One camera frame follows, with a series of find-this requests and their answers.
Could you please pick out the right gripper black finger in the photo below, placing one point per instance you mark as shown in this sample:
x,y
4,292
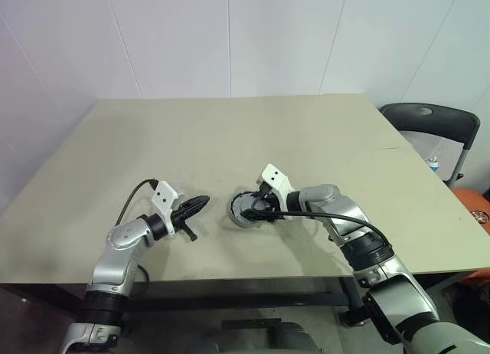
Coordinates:
x,y
257,196
260,206

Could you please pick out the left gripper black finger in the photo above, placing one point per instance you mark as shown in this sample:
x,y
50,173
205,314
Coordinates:
x,y
193,213
197,201

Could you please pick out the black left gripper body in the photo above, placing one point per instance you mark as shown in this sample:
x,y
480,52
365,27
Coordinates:
x,y
183,223

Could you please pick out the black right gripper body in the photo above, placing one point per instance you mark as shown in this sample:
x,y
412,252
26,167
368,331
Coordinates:
x,y
275,210

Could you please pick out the grey round metal lid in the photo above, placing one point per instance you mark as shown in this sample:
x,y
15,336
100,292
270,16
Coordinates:
x,y
241,200

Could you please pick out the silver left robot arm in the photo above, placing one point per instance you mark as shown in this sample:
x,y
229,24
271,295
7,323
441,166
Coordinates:
x,y
122,239

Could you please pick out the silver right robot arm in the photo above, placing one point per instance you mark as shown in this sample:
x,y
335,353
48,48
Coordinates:
x,y
325,195

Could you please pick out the short black flat bar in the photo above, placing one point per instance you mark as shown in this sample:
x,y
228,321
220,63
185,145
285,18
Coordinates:
x,y
250,324

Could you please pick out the bottle with blue cap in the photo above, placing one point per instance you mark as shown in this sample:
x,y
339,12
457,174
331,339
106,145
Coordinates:
x,y
433,165

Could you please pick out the black folding chair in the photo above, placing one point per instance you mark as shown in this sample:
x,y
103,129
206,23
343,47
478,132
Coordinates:
x,y
421,120

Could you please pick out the orange object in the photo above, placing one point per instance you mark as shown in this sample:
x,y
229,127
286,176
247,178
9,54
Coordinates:
x,y
467,200

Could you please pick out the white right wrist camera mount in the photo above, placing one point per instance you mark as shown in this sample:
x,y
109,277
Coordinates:
x,y
273,176

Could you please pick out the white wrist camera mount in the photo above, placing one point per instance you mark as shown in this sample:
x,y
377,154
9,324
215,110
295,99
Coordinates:
x,y
273,176
164,195

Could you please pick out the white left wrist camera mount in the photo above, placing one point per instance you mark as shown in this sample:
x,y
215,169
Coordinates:
x,y
164,195

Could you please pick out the black table frame bar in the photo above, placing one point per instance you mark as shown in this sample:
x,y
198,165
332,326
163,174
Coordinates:
x,y
229,302

